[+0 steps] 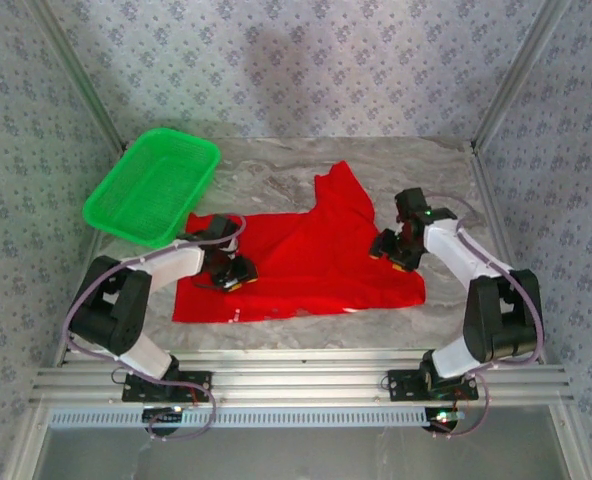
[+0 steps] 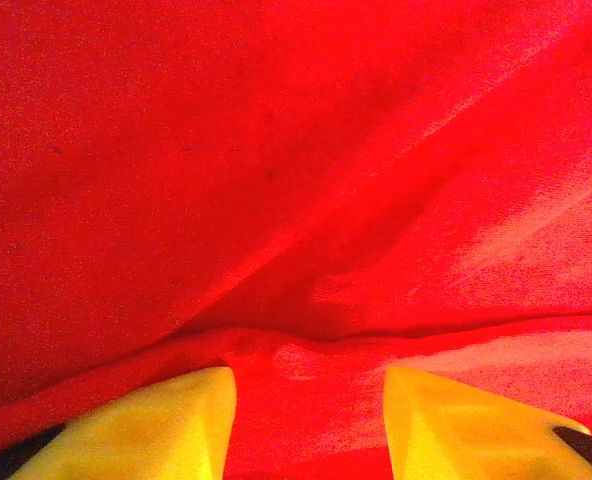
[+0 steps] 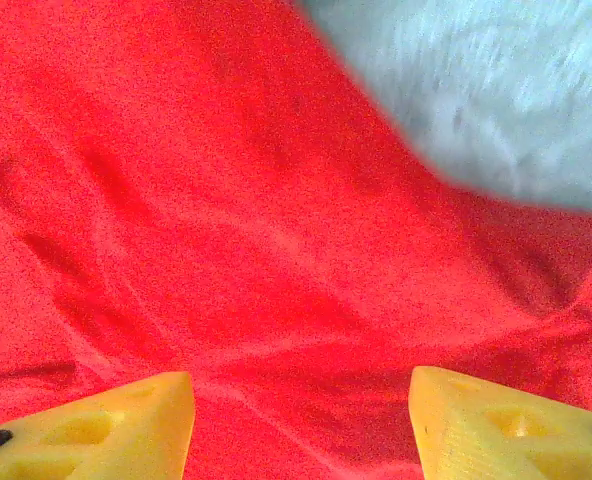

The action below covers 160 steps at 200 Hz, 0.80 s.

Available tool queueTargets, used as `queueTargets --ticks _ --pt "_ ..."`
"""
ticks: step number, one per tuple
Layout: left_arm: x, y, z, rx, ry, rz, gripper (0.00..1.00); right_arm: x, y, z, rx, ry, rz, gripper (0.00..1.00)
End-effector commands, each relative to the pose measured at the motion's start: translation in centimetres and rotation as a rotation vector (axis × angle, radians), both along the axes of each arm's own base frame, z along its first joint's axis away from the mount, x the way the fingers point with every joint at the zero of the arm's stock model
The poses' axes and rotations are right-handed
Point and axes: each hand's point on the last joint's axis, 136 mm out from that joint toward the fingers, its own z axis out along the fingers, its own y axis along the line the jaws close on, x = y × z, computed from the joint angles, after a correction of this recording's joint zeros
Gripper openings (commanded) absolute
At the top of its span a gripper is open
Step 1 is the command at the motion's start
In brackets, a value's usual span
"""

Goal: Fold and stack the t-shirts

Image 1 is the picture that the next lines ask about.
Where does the red t-shirt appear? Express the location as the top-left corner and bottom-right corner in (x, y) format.
(171, 159), (427, 325)

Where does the green plastic mesh basket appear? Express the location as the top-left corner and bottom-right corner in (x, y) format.
(82, 127), (222, 250)

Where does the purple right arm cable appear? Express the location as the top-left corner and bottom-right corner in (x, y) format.
(425, 193), (546, 369)

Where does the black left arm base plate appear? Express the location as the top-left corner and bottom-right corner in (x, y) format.
(121, 369), (213, 403)

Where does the aluminium mounting rail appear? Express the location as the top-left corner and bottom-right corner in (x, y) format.
(29, 348), (575, 407)

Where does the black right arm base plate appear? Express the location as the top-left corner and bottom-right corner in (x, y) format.
(386, 368), (479, 402)

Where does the grey slotted cable duct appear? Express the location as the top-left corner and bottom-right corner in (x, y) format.
(48, 408), (460, 430)

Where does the aluminium corner post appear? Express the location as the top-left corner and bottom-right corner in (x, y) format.
(470, 0), (573, 154)
(25, 0), (128, 154)

